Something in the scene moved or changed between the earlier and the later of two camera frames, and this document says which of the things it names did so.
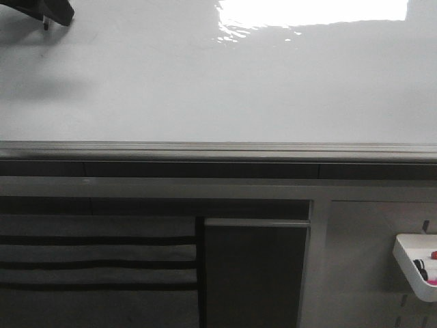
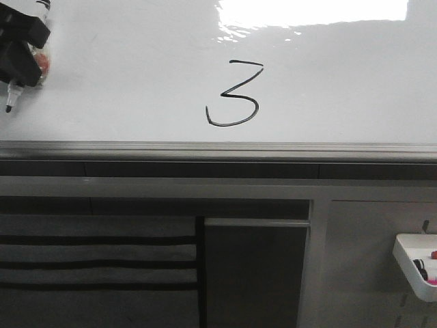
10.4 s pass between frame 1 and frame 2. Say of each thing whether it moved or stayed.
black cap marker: stayed
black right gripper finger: moved
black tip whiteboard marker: moved
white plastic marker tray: stayed
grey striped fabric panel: stayed
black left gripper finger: moved
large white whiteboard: stayed
